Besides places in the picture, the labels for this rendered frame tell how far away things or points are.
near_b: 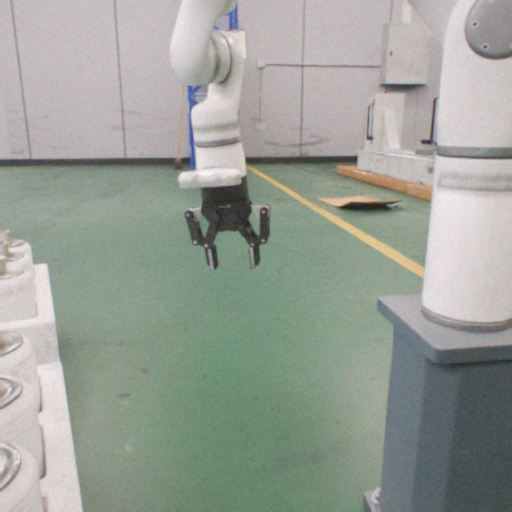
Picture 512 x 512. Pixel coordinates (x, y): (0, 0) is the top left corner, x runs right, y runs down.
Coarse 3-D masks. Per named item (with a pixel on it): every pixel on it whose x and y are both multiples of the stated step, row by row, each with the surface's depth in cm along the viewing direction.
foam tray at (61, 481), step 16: (48, 368) 66; (48, 384) 62; (64, 384) 62; (48, 400) 58; (64, 400) 58; (48, 416) 55; (64, 416) 55; (48, 432) 52; (64, 432) 52; (48, 448) 49; (64, 448) 49; (48, 464) 47; (64, 464) 47; (48, 480) 45; (64, 480) 45; (48, 496) 43; (64, 496) 43; (80, 496) 44
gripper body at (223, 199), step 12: (204, 192) 73; (216, 192) 71; (228, 192) 71; (240, 192) 72; (204, 204) 76; (216, 204) 75; (228, 204) 75; (240, 204) 74; (252, 204) 75; (204, 216) 76; (228, 216) 75; (240, 216) 75; (216, 228) 77; (228, 228) 76
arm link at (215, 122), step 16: (224, 32) 67; (240, 48) 68; (240, 64) 68; (224, 80) 69; (240, 80) 69; (208, 96) 72; (224, 96) 70; (192, 112) 69; (208, 112) 68; (224, 112) 68; (192, 128) 71; (208, 128) 68; (224, 128) 69; (208, 144) 69; (224, 144) 69
